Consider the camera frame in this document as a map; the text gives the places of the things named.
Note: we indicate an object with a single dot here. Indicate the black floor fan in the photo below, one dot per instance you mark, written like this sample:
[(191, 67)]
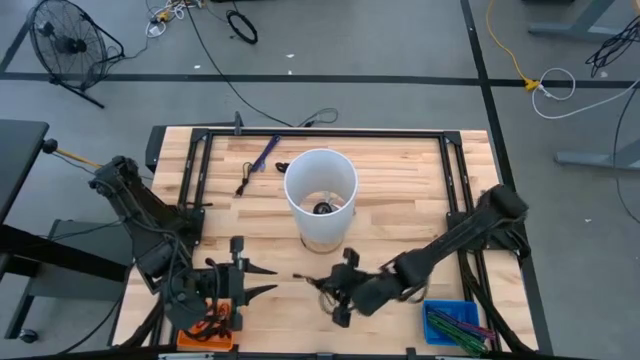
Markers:
[(70, 46)]

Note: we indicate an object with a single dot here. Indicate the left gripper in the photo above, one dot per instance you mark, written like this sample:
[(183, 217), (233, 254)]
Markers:
[(237, 295)]

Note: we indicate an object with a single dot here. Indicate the blue plastic bin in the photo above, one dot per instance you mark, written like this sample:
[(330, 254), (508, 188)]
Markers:
[(452, 306)]

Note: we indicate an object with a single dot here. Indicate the black table clamp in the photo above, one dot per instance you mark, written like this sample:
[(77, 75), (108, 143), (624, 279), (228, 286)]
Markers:
[(238, 122)]

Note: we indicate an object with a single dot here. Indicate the black corner plate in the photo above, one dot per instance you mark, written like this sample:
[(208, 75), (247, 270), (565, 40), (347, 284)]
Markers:
[(155, 150)]

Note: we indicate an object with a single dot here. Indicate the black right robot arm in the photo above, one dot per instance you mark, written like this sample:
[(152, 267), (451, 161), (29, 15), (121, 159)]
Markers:
[(450, 245)]

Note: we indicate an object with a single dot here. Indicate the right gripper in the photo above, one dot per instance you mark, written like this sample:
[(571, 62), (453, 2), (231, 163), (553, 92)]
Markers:
[(347, 285)]

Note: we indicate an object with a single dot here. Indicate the orange plastic bin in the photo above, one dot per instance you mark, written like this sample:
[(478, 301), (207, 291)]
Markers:
[(205, 345)]

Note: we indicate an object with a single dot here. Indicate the yellow stick with black knob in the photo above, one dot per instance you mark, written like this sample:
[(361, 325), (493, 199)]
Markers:
[(48, 146)]

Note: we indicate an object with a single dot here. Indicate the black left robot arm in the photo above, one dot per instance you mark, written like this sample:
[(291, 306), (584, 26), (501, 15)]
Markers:
[(150, 220)]

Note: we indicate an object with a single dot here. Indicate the black table frame rails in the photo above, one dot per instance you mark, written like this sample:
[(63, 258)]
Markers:
[(325, 133)]

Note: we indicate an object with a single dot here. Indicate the black side table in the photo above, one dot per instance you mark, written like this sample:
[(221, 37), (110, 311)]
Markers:
[(20, 160)]

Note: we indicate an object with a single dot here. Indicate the white shade wooden base lamp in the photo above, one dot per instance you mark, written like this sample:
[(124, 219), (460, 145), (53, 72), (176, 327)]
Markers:
[(320, 170)]

